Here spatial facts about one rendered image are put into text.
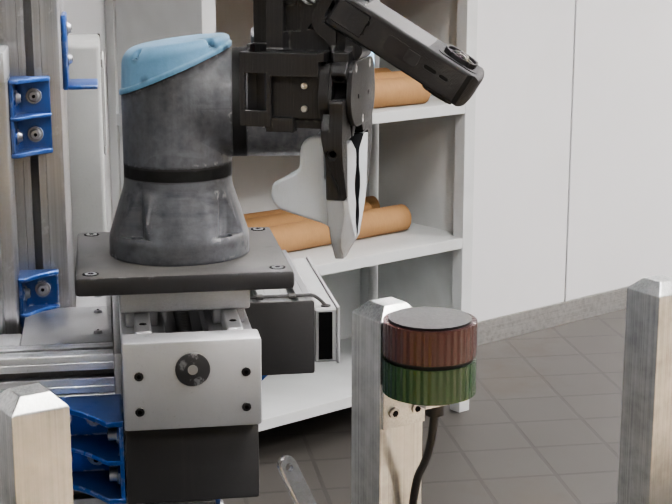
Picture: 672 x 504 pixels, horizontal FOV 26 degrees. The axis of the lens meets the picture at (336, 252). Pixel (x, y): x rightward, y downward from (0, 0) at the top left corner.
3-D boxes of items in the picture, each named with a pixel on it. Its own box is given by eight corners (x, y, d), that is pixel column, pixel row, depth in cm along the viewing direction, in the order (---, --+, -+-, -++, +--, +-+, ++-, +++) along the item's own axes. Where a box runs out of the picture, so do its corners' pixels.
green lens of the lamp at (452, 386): (364, 385, 94) (364, 353, 94) (438, 370, 98) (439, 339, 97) (418, 411, 90) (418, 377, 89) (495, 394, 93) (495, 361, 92)
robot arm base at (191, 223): (109, 237, 165) (106, 151, 162) (242, 233, 167) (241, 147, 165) (110, 269, 150) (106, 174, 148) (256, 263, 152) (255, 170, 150)
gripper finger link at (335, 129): (334, 191, 105) (334, 71, 103) (358, 192, 105) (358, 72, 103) (317, 203, 101) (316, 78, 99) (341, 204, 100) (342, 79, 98)
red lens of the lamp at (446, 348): (364, 348, 94) (364, 315, 93) (439, 334, 97) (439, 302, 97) (418, 372, 89) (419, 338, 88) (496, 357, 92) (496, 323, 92)
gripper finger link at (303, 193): (279, 253, 107) (278, 129, 105) (357, 258, 106) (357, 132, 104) (266, 263, 104) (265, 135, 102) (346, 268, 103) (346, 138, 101)
